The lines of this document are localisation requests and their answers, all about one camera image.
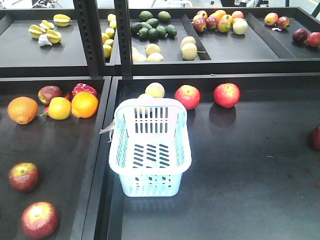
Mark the light blue plastic basket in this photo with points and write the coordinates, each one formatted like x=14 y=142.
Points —
x=150 y=148

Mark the mixed apples mangoes pile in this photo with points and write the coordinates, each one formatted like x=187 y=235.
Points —
x=220 y=21

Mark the pale peach fruit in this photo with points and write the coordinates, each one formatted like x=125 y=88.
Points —
x=155 y=89

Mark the red apple tray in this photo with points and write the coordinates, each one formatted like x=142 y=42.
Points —
x=226 y=95
x=189 y=96

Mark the pale yellow melons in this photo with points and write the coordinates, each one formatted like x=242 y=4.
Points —
x=172 y=49

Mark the orange right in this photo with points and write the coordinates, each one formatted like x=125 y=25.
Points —
x=84 y=105

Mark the red bell pepper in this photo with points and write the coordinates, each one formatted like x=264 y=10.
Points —
x=83 y=87

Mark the pile of avocados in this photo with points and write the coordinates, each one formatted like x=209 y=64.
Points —
x=151 y=27

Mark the row of lemons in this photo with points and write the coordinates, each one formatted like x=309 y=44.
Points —
x=108 y=35

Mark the black upper display shelf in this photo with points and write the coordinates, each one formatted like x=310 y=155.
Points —
x=61 y=42

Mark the black wooden produce stand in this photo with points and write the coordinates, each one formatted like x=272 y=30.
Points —
x=252 y=175

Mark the red chili pepper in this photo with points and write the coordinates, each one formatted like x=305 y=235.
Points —
x=45 y=112

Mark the red apple behind pear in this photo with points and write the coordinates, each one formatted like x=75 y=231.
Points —
x=47 y=93

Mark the yellow starfruit right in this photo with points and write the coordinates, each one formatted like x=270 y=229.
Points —
x=53 y=36

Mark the yellow starfruit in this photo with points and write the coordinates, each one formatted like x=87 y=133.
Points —
x=47 y=25
x=36 y=31
x=53 y=36
x=62 y=20

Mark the orange with knob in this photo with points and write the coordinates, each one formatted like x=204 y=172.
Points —
x=22 y=110

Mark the yellow starfruit top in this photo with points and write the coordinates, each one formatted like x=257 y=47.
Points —
x=62 y=20

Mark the white garlic bulb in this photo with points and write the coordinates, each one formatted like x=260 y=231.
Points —
x=44 y=41

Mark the red apple near upper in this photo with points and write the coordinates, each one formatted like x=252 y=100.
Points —
x=24 y=177

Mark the yellow starfruit middle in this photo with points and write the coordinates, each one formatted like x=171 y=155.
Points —
x=47 y=25

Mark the yellow starfruit left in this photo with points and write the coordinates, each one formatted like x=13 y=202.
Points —
x=36 y=31

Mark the red apple near lower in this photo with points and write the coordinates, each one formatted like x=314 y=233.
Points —
x=39 y=220

